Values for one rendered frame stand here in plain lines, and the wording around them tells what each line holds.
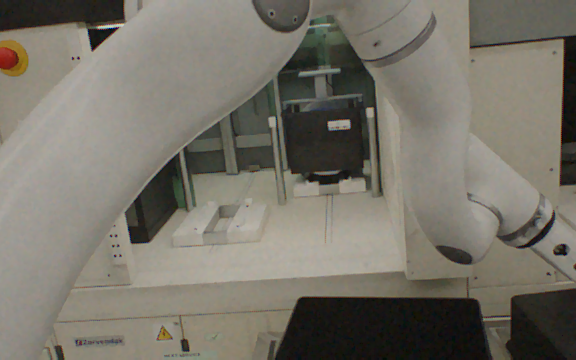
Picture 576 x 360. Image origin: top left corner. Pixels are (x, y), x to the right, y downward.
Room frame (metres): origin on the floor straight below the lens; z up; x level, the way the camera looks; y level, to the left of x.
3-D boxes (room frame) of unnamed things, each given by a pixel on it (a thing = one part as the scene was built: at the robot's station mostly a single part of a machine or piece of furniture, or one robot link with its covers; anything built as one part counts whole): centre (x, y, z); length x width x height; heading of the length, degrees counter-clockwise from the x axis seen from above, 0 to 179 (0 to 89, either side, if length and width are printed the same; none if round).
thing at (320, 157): (1.58, -0.13, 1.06); 0.24 x 0.20 x 0.32; 83
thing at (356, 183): (1.58, -0.13, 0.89); 0.22 x 0.21 x 0.04; 173
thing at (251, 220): (1.29, 0.18, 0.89); 0.22 x 0.21 x 0.04; 173
